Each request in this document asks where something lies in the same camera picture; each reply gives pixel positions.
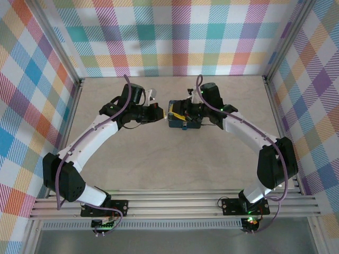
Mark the aluminium mounting rail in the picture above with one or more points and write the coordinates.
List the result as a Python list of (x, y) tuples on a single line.
[(172, 203)]

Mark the starry night print box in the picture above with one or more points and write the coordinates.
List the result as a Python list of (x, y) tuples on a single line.
[(176, 123)]

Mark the aluminium frame post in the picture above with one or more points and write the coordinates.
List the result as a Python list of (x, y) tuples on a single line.
[(53, 39), (288, 39)]

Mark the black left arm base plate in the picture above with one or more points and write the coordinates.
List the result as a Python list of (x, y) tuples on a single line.
[(120, 207)]

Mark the aluminium side rail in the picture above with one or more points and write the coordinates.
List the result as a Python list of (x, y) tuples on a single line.
[(278, 127), (70, 127)]

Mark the grey metal panel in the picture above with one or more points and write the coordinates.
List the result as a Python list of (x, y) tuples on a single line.
[(172, 242)]

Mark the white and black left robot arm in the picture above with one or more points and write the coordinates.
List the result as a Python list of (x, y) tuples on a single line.
[(87, 137)]

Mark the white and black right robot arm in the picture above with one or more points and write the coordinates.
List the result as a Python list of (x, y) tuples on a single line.
[(246, 132)]

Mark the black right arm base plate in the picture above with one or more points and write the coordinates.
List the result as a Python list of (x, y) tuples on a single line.
[(230, 206)]

